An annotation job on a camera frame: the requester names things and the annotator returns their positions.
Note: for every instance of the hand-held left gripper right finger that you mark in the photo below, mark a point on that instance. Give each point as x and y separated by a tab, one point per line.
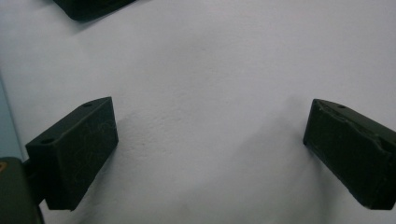
355	155

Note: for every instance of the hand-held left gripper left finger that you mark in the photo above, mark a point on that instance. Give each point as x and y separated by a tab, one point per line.
74	149

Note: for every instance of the black flat object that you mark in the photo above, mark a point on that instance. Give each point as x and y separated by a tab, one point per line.
90	7

